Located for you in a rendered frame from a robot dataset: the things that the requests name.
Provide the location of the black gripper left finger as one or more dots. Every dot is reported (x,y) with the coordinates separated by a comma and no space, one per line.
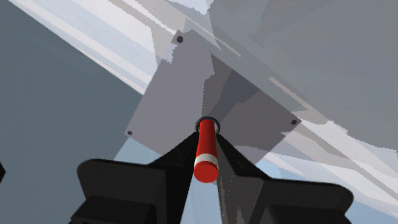
(164,182)

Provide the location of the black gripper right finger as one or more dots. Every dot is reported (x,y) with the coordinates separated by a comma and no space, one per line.
(245,190)

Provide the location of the grey sloped panel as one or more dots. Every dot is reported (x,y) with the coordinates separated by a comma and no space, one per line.
(190,85)

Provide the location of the red peg with white band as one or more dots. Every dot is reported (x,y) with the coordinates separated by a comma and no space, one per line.
(206,164)

